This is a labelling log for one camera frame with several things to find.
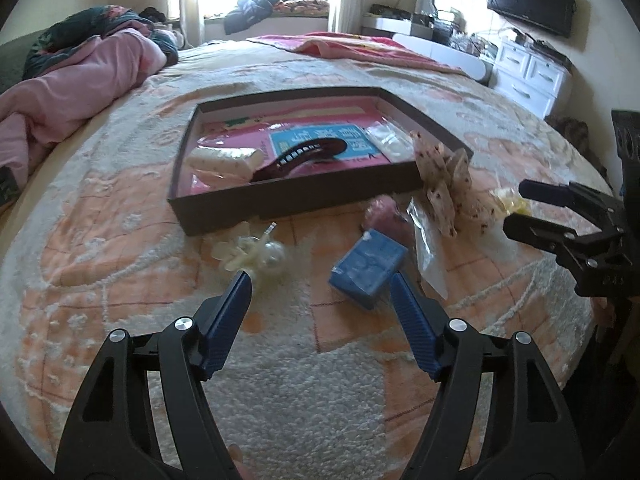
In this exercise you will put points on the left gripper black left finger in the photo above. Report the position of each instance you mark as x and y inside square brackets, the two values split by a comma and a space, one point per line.
[110, 432]

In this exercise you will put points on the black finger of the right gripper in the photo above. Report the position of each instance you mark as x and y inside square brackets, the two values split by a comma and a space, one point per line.
[545, 239]
[560, 192]

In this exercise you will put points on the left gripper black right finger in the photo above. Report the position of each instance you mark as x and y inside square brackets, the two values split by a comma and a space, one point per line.
[529, 433]

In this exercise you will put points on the yellow hair clip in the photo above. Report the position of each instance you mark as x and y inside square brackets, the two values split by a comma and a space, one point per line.
[509, 201]

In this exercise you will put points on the spotted sheer fabric bow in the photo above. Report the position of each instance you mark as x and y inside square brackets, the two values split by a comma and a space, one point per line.
[448, 189]

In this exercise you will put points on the pink fluffy hair clip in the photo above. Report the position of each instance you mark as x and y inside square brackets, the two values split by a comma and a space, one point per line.
[384, 216]

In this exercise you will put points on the blue plastic jewelry box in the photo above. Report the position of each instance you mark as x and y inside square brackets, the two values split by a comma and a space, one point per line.
[363, 273]

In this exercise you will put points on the dark red hair claw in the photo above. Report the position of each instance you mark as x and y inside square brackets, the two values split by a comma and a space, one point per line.
[299, 154]

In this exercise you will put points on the white drawer cabinet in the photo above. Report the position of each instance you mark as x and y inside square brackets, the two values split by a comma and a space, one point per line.
[530, 80]

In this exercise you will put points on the clear plastic packet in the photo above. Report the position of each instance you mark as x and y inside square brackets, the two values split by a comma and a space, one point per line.
[427, 248]

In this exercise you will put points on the white desk with clutter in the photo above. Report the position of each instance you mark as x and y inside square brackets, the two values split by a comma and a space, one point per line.
[417, 31]

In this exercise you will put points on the pink book blue label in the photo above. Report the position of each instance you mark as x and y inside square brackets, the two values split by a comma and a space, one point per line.
[297, 142]

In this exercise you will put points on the beige patterned bed cover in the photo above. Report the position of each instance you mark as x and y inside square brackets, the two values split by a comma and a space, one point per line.
[314, 387]

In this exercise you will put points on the red pink floral blanket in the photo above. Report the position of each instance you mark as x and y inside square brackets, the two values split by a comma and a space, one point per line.
[335, 45]

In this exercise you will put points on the cream white hair clip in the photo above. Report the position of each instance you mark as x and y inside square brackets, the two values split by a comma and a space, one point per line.
[241, 163]

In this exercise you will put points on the brown cardboard tray box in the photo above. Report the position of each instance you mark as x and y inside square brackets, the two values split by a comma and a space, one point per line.
[209, 211]

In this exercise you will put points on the pink quilt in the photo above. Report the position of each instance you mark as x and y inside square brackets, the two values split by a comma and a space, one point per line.
[41, 112]

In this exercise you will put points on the dark clothes on windowsill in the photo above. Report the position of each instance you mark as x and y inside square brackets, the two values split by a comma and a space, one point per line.
[248, 13]

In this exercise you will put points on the green sofa headboard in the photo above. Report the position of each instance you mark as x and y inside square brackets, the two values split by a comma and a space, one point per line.
[13, 56]

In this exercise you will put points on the dark floral blanket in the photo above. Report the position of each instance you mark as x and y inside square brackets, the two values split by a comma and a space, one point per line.
[63, 40]

